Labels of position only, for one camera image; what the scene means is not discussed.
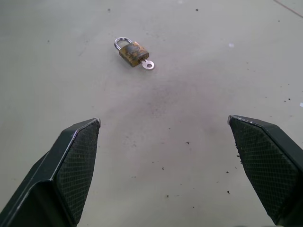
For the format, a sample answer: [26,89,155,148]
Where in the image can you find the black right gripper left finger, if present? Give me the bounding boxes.
[0,117,102,227]

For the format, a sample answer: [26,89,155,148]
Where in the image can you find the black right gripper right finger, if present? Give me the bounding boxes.
[227,114,303,227]

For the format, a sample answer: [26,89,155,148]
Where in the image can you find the small silver key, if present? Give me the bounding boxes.
[141,59,155,70]

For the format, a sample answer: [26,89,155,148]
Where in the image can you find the brass padlock with steel shackle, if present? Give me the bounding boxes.
[114,36,150,68]

